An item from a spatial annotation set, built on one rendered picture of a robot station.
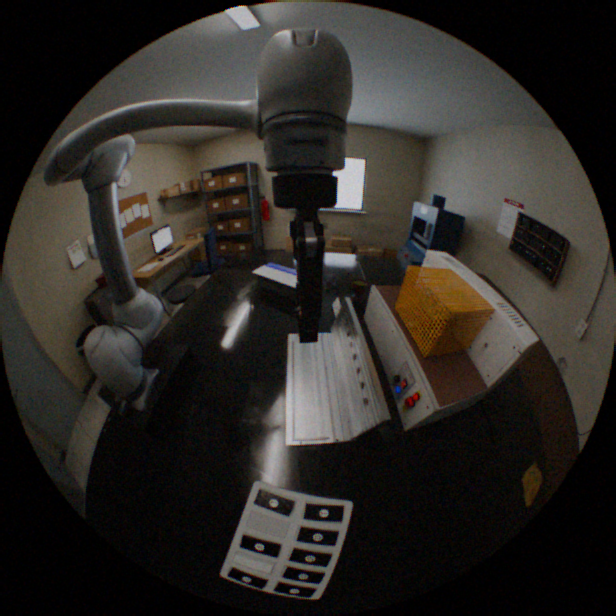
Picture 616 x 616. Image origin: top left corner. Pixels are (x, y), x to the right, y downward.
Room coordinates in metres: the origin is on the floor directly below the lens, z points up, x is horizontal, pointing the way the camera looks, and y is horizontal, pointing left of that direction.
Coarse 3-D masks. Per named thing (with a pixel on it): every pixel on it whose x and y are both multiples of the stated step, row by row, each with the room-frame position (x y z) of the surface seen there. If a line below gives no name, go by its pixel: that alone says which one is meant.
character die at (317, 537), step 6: (300, 528) -0.16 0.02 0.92; (306, 528) -0.16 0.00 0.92; (312, 528) -0.17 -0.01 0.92; (300, 534) -0.19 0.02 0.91; (306, 534) -0.19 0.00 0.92; (312, 534) -0.18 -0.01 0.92; (318, 534) -0.18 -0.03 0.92; (324, 534) -0.19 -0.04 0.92; (330, 534) -0.19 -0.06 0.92; (336, 534) -0.19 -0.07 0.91; (300, 540) -0.21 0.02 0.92; (306, 540) -0.21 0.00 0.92; (312, 540) -0.21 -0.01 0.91; (318, 540) -0.20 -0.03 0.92; (324, 540) -0.21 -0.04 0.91; (330, 540) -0.21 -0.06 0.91; (336, 540) -0.21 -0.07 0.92
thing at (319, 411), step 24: (288, 336) 0.51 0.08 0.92; (288, 360) 0.39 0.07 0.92; (312, 360) 0.39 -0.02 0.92; (288, 384) 0.29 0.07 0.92; (312, 384) 0.29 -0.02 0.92; (336, 384) 0.28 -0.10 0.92; (288, 408) 0.20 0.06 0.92; (312, 408) 0.20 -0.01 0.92; (336, 408) 0.20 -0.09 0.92; (288, 432) 0.12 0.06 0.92; (312, 432) 0.12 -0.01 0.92; (336, 432) 0.12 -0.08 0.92
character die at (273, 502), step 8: (256, 496) -0.08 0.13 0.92; (264, 496) -0.07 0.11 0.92; (272, 496) -0.07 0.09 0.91; (280, 496) -0.07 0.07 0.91; (256, 504) -0.10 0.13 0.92; (264, 504) -0.10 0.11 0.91; (272, 504) -0.10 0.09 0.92; (280, 504) -0.09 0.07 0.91; (288, 504) -0.09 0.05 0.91; (280, 512) -0.12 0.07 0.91; (288, 512) -0.12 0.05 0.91
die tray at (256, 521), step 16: (288, 496) -0.07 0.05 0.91; (304, 496) -0.07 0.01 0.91; (256, 512) -0.13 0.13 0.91; (272, 512) -0.12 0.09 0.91; (240, 528) -0.19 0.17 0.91; (256, 528) -0.18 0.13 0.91; (272, 528) -0.17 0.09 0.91; (288, 528) -0.17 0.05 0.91; (320, 528) -0.17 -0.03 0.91; (336, 528) -0.17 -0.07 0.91; (288, 544) -0.23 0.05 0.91; (304, 544) -0.22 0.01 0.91; (336, 544) -0.23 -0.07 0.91; (256, 560) -0.30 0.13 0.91; (272, 560) -0.29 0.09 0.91; (336, 560) -0.29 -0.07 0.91; (224, 576) -0.42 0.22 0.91; (272, 576) -0.36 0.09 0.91; (272, 592) -0.45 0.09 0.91; (320, 592) -0.44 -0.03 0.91
